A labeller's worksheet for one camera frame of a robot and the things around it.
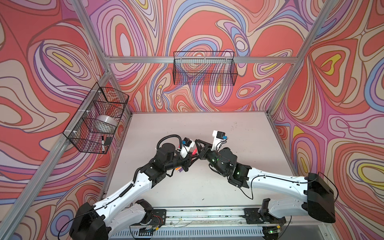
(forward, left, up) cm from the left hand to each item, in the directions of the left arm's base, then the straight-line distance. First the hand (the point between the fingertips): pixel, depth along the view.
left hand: (198, 154), depth 73 cm
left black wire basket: (+9, +51, +10) cm, 53 cm away
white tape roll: (+10, +44, +12) cm, 47 cm away
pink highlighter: (-1, +2, +4) cm, 5 cm away
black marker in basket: (+3, +47, +4) cm, 47 cm away
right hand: (+2, +2, +4) cm, 5 cm away
